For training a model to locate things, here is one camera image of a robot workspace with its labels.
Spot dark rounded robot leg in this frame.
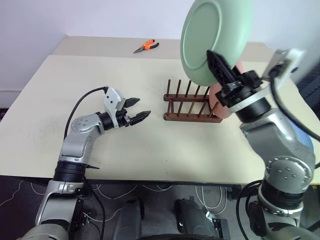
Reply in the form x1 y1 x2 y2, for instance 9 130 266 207
113 196 146 240
173 197 217 239

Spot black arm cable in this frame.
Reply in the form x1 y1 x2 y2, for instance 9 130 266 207
63 86 109 141
268 62 320 142

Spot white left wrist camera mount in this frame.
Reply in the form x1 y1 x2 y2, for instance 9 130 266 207
103 86 126 127

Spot white cable on floor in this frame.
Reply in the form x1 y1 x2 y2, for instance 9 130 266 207
194 184 227 216

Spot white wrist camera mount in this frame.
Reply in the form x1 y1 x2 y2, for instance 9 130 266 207
261 48 308 90
103 86 126 127

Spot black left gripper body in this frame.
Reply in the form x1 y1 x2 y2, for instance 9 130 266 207
115 98 134 128

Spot pink plate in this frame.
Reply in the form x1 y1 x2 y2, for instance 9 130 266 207
208 61 245 120

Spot wooden dish rack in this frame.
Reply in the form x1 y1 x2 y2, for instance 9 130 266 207
163 79 224 124

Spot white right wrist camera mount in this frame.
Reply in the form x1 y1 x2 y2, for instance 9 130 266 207
261 48 308 90

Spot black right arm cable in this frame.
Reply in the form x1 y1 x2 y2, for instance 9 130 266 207
268 62 320 142

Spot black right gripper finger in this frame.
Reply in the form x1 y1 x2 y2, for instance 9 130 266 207
230 65 245 80
206 49 242 87

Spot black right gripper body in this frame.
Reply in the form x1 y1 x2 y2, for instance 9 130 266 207
215 70 267 109

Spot orange black pliers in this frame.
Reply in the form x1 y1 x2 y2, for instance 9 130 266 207
132 39 160 55

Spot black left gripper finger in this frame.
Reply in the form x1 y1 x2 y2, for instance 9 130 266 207
129 110 152 126
124 97 140 109

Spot dark object beside table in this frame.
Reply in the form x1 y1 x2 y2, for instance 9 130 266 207
296 66 320 107

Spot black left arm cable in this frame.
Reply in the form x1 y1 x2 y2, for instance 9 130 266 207
63 86 109 141

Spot green plate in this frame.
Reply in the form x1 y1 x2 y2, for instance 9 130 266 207
179 0 254 87

